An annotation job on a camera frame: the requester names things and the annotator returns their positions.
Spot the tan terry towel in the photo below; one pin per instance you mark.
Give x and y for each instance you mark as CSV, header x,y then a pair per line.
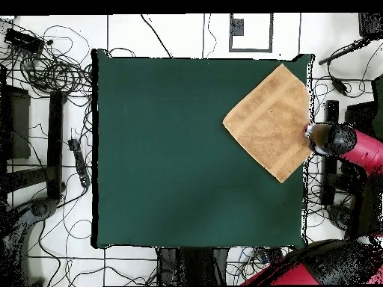
x,y
269,125

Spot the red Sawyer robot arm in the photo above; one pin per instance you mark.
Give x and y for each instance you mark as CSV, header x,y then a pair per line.
x,y
368,149

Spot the dark flat panel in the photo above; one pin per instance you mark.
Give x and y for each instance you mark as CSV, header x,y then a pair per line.
x,y
18,125
359,116

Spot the black stand bar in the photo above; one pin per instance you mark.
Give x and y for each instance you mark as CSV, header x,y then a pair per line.
x,y
55,143
332,110

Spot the black power adapter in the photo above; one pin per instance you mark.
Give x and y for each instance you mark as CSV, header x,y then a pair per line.
x,y
339,86

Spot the black rod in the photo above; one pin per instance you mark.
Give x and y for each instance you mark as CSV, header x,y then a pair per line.
x,y
344,50

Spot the grey rounded base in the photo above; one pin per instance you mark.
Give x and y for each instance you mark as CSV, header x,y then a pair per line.
x,y
18,227
341,216

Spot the black corner box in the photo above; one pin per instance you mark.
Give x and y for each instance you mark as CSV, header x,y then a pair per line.
x,y
371,25

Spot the black power strip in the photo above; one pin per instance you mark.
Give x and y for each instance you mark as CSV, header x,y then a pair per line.
x,y
79,163
273,254

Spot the dark green table cloth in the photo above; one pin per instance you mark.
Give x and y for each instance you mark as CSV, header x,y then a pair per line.
x,y
143,179

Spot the black electronics box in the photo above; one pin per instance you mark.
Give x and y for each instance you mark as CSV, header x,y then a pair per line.
x,y
24,40

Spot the grey square frame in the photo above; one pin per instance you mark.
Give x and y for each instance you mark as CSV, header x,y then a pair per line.
x,y
270,33

